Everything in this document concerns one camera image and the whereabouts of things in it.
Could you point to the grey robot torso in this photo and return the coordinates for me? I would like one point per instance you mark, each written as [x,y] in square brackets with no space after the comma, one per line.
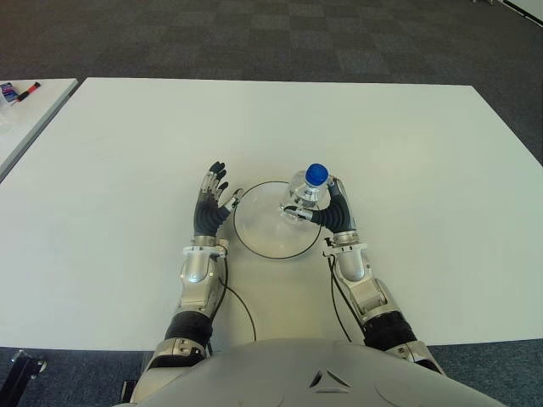
[297,377]

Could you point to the clear water bottle blue cap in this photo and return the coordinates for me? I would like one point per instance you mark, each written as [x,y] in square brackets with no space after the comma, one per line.
[317,173]

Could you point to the red black marker pen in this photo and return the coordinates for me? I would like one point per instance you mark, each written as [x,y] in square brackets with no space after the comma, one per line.
[29,90]

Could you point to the white side table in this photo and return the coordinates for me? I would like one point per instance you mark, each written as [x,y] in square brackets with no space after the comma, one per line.
[38,114]

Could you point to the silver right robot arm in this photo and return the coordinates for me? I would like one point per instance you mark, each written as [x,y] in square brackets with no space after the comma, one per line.
[352,263]

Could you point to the white plate black rim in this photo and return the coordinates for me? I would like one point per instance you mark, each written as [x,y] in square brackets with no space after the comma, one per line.
[263,229]

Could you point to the small blue box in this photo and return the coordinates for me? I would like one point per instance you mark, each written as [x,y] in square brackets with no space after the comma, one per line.
[9,92]

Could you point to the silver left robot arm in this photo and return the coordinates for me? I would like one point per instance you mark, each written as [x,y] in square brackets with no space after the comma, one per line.
[195,271]

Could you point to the white board panel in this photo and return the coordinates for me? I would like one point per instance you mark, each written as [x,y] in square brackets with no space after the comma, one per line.
[528,7]

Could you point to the black metal stand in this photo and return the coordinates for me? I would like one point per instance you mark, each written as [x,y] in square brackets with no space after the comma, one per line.
[21,373]

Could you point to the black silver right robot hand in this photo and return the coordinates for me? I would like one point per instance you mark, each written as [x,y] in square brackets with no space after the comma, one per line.
[339,216]

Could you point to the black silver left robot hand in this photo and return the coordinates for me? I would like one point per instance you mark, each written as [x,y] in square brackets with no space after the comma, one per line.
[208,216]

